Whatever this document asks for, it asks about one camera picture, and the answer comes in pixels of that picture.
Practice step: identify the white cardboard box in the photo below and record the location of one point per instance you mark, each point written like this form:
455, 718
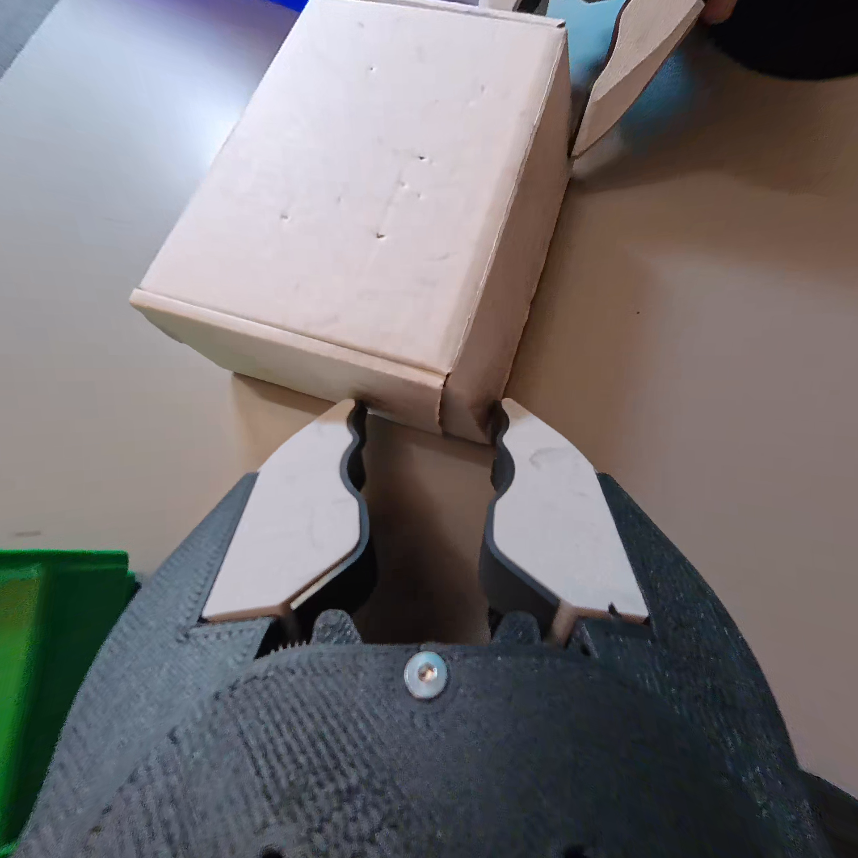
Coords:
362, 188

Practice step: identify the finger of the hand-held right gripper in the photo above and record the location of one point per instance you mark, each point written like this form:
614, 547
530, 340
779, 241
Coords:
637, 60
499, 4

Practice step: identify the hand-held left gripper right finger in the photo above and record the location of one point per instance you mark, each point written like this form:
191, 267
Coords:
570, 529

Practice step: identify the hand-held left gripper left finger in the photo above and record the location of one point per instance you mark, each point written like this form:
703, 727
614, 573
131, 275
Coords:
288, 529

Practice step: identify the blue plastic bin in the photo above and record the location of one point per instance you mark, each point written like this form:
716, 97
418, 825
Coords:
285, 3

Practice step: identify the green plastic bin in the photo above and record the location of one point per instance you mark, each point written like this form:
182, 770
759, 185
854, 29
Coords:
53, 670

